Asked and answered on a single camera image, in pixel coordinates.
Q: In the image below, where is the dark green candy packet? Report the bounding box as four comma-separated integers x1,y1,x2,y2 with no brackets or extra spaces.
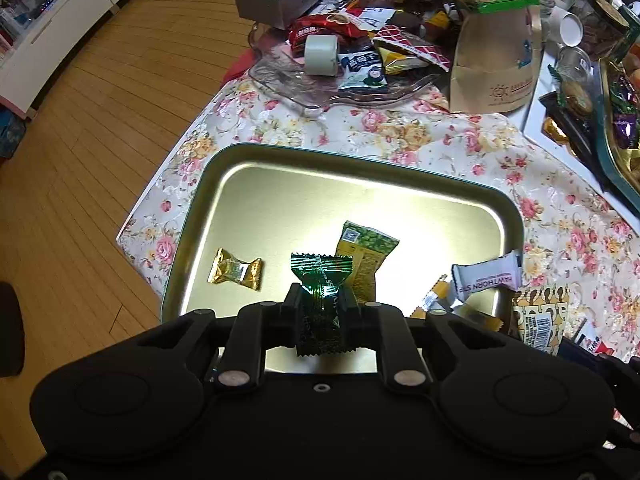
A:
291,252,352,356

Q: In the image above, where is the green pea snack packet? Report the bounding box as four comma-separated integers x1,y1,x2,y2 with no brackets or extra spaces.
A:
335,221,399,304

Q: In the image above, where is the orange white small packet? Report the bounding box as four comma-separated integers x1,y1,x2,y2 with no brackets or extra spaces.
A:
410,274,450,320

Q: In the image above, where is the gold candy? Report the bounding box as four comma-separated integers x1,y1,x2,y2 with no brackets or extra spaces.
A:
207,248,264,290

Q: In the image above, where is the white hawthorn strip packet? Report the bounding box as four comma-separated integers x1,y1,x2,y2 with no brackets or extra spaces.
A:
451,250,522,302

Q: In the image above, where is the yellow patterned snack packet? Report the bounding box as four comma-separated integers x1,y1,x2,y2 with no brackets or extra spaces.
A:
512,285,570,356

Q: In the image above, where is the red white hawthorn packet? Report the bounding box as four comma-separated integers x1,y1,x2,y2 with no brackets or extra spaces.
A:
574,320,614,356

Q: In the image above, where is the gold tray with snacks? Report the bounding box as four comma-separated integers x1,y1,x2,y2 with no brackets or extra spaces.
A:
596,58,639,214

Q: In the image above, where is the empty gold tin tray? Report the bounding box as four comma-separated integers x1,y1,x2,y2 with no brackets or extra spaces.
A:
162,143,524,322

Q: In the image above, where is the floral tablecloth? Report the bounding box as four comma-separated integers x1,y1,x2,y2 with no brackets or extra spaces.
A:
116,76,639,360

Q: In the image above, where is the raisin packet in dish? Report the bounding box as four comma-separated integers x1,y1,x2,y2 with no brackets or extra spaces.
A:
338,50,388,92

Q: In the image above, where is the clear glass dish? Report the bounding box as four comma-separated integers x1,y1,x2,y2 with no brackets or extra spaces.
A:
247,23,448,110

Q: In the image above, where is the white tape roll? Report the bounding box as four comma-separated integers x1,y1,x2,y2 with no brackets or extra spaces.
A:
304,35,338,77

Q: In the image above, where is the red snack packet in dish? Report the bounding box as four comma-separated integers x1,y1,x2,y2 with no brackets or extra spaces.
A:
288,13,368,58

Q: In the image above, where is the large kraft paper snack bag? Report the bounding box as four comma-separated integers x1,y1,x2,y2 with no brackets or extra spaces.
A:
449,0,541,114

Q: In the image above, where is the small glass cookie jar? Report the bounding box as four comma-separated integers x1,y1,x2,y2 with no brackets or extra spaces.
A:
552,47,593,119

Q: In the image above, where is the white jar lid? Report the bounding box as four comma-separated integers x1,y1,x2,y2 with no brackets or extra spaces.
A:
558,12,582,47

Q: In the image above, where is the white tv cabinet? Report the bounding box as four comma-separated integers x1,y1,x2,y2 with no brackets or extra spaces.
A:
1,0,120,119

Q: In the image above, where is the large glass jar brown lid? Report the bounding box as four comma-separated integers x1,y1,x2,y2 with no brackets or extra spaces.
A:
582,0,629,61

